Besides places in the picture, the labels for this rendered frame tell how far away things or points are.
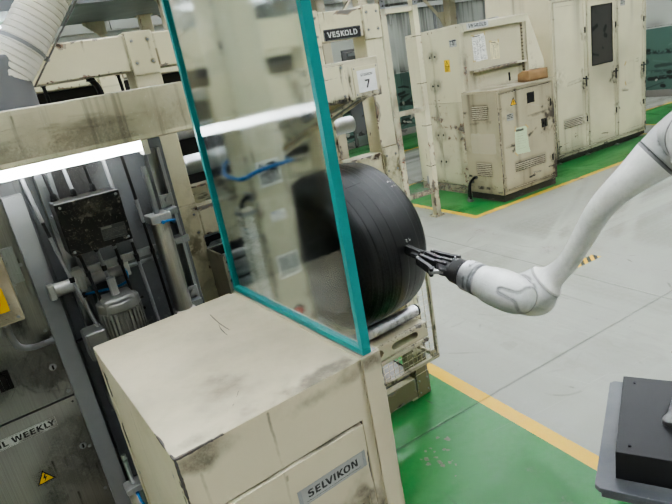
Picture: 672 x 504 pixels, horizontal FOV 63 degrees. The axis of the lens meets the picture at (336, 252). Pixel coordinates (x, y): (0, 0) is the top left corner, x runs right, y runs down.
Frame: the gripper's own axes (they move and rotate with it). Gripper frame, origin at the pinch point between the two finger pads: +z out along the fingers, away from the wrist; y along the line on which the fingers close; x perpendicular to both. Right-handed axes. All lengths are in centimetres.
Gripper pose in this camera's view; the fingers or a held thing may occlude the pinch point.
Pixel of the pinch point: (414, 252)
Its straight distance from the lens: 170.0
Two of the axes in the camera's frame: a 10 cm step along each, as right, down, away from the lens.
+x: 0.9, 9.0, 4.2
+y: -8.0, 3.2, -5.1
